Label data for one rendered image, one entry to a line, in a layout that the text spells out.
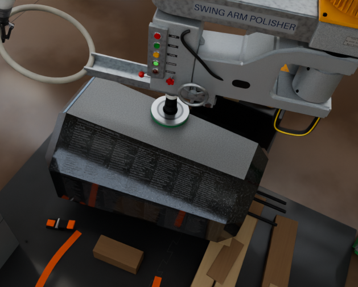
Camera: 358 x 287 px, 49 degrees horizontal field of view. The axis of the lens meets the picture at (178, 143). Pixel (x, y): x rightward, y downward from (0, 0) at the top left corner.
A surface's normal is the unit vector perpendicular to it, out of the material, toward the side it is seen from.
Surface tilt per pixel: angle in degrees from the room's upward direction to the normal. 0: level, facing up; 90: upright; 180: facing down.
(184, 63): 90
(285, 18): 90
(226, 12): 90
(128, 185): 45
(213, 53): 4
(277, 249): 0
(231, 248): 0
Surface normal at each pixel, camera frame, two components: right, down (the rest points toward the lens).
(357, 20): 0.09, -0.58
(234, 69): -0.21, 0.78
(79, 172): -0.19, 0.11
